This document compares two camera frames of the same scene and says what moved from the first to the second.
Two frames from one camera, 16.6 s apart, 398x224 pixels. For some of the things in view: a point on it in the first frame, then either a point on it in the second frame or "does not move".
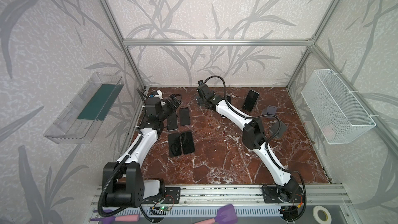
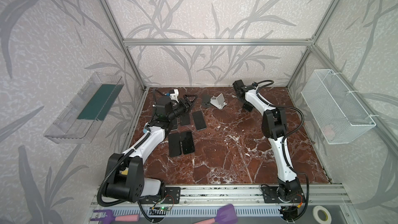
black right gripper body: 201,88 -> 245,102
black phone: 174,144 does not move
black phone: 172,122 does not move
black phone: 184,116 does not move
